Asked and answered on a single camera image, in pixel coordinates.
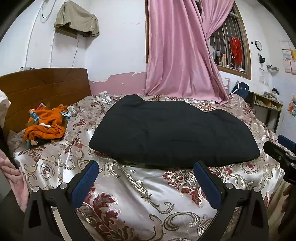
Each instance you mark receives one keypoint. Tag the black blue padded left gripper finger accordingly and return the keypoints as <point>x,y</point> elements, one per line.
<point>287,143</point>

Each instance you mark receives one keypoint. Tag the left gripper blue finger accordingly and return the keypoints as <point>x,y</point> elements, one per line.
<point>252,223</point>
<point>40,222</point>

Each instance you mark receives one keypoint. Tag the black large jacket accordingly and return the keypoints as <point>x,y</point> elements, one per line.
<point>172,134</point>

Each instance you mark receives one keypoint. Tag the orange clothes pile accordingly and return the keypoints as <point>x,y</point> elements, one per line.
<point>46,124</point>

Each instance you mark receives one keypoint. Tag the wooden shelf desk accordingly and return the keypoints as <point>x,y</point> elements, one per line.
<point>266,109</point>

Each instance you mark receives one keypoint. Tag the navy blue backpack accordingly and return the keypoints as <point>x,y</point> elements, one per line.
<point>241,89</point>

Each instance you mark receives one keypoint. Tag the floral satin bed cover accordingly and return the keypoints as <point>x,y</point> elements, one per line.
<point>129,202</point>

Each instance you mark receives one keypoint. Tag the red hanging garment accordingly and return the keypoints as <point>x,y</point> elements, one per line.
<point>236,50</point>

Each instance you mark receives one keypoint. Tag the wooden framed barred window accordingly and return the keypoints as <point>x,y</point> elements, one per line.
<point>233,26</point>

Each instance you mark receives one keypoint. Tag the brown wooden headboard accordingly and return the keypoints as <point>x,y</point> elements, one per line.
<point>54,86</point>

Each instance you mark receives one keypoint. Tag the pink satin curtain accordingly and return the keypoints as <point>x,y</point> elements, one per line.
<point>180,63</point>

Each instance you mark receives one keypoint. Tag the round wall clock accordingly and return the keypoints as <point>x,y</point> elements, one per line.
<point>258,45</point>

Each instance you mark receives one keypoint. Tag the beige cloth covered wall unit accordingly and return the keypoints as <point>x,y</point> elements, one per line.
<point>74,17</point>

